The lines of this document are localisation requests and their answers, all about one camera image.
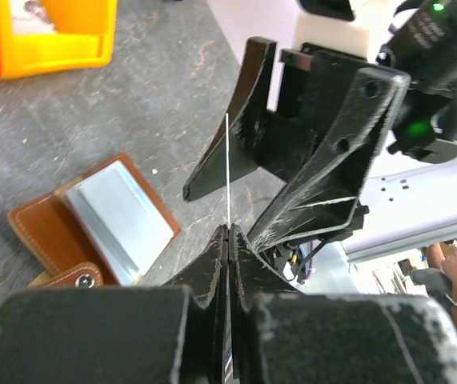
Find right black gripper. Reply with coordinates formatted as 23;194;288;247
182;1;457;252

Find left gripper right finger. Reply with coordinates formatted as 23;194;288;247
229;225;457;383

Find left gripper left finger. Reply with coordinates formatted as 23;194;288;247
0;226;228;383

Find white credit card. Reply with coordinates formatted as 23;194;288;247
225;112;231;227

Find white cards in yellow bin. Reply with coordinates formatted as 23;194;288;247
10;0;57;35

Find yellow plastic bin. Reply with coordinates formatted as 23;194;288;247
0;1;118;79

